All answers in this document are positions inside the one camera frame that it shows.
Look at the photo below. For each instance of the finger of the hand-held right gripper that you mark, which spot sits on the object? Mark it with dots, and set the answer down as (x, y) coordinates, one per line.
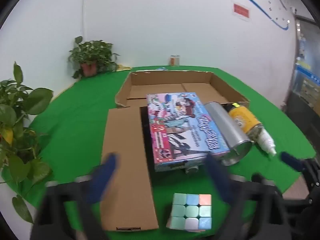
(290, 158)

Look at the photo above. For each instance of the large leafy green plant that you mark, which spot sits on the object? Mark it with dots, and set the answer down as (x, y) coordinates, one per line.
(15, 115)

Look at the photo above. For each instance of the red wall sign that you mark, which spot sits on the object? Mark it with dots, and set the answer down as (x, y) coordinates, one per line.
(241, 11)

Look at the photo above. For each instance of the brown cardboard box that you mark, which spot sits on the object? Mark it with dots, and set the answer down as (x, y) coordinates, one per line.
(130, 155)

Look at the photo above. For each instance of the small glass jar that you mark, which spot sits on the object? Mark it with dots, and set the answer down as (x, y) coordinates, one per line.
(175, 60)

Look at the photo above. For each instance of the green tablecloth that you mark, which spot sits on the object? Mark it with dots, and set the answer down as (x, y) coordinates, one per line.
(75, 120)

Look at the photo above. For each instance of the colourful printed puzzle box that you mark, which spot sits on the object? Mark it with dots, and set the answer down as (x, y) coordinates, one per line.
(175, 130)

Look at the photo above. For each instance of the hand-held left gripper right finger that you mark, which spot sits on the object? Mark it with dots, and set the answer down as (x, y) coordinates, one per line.
(220, 180)

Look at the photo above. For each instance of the yellow label jar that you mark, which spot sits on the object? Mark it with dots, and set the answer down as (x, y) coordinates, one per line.
(241, 118)

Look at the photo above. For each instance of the pastel puzzle cube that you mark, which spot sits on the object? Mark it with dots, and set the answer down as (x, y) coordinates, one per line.
(190, 211)

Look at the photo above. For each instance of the glass door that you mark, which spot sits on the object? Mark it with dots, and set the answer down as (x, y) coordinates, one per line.
(305, 80)

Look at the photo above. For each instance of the silver metal tin can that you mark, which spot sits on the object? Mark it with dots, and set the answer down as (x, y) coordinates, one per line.
(225, 127)

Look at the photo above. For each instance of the small potted green plant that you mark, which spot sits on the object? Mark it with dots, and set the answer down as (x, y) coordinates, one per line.
(92, 52)

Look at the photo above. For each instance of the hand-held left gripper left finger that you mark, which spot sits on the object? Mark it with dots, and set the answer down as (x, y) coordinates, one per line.
(103, 177)

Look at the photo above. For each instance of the yellow flat item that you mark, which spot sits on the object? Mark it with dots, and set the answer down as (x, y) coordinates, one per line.
(123, 67)

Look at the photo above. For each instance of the white plastic bottle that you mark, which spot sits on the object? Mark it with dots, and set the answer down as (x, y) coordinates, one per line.
(266, 141)

